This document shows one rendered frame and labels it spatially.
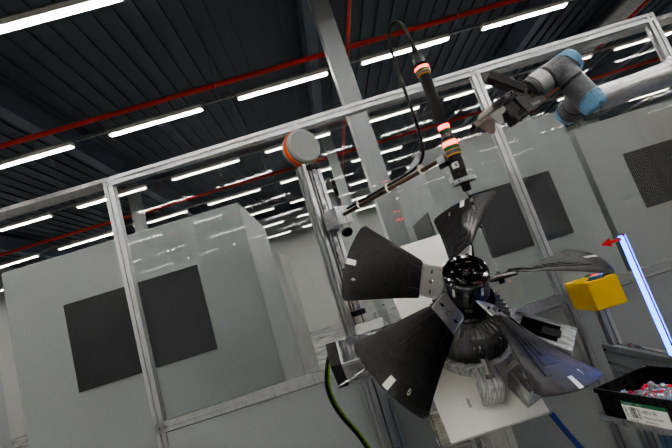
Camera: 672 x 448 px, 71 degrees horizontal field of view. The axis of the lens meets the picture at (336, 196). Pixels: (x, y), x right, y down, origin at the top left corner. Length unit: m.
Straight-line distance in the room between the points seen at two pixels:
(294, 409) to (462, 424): 0.87
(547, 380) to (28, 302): 3.18
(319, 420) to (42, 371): 2.08
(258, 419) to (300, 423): 0.17
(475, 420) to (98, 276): 2.66
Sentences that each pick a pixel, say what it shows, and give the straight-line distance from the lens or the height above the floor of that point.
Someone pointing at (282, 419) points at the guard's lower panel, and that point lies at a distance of 2.07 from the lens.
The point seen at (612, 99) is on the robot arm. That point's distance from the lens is 1.68.
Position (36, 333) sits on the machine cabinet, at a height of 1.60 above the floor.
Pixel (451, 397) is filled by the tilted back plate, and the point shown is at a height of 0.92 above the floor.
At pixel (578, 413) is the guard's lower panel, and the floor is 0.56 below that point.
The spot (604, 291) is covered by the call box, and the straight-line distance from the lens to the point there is 1.69.
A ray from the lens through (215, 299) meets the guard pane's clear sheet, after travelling 2.08.
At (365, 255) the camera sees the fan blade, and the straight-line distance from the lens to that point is 1.39.
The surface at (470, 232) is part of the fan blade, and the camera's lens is 1.41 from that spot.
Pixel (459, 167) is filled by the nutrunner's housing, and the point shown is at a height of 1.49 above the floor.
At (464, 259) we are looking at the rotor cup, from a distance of 1.30.
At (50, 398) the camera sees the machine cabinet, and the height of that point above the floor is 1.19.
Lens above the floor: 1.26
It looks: 12 degrees up
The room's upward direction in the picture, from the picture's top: 18 degrees counter-clockwise
